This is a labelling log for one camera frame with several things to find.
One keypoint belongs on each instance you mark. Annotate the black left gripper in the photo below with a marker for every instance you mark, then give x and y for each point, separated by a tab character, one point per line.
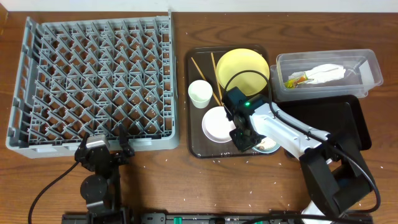
109	156

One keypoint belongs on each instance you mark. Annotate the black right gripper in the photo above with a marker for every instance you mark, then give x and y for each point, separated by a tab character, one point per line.
241	145

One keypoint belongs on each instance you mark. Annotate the white plastic cup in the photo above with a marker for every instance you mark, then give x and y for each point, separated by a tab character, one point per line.
200	93

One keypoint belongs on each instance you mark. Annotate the light blue bowl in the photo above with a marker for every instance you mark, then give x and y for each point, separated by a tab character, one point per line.
266	146

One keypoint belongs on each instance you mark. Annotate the green yellow snack wrapper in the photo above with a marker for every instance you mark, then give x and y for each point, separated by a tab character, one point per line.
295	79

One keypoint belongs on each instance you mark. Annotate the white paper napkin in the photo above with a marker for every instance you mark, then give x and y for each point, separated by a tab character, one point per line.
325	73

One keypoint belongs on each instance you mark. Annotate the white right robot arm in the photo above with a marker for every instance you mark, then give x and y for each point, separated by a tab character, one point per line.
335	173

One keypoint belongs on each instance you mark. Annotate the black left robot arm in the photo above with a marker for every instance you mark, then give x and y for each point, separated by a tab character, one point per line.
102	189

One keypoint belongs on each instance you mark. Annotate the right wooden chopstick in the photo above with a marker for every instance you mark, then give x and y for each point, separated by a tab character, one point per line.
218	83

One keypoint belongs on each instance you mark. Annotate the dark brown tray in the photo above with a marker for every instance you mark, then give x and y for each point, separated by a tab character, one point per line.
201	61

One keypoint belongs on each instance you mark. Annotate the yellow plastic plate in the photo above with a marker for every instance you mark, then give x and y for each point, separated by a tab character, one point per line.
239	60

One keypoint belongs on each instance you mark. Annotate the grey dish rack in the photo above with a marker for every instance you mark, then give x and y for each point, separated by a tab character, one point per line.
93	77

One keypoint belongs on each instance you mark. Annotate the clear plastic bin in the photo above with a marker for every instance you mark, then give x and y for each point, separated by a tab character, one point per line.
362	74

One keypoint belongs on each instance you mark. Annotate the black plastic bin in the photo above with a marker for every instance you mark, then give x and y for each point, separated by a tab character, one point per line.
341	116

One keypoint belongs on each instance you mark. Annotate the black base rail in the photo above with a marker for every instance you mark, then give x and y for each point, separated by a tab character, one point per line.
161	218

